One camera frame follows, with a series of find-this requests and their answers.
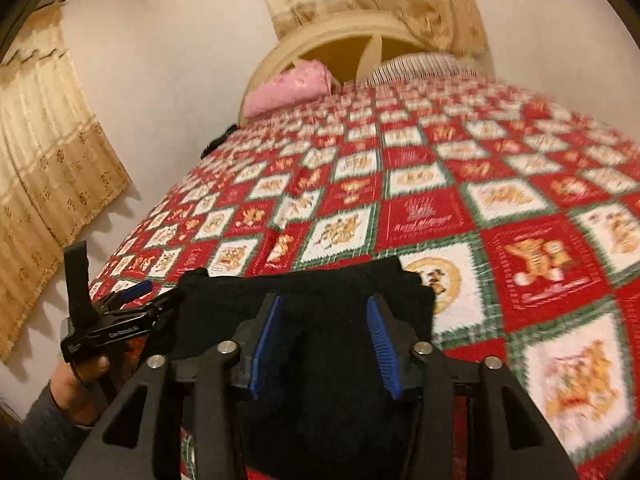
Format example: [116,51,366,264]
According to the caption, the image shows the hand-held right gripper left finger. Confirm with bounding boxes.
[62,294,283,480]

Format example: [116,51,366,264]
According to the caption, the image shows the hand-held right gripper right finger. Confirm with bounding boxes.
[366,296,566,480]

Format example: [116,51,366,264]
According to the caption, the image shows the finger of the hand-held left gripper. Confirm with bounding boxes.
[142,290,187,322]
[99,281,153,312]

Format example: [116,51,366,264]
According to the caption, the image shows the black pants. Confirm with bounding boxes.
[142,256,436,480]

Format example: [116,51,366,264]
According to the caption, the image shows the person's left forearm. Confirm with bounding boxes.
[17,382,103,480]

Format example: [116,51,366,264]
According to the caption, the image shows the person's left hand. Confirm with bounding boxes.
[50,357,121,427]

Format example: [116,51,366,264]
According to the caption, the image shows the small black object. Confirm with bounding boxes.
[201,124,237,161]

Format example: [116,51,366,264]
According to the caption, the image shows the red bear-printed blanket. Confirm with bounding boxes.
[87,67,640,480]

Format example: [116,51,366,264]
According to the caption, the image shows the pink pillow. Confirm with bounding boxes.
[243,58,332,118]

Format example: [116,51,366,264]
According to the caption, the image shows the cream wooden headboard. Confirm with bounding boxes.
[237,12,493,128]

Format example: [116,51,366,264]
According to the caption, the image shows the white striped pillow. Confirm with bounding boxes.
[367,52,481,87]

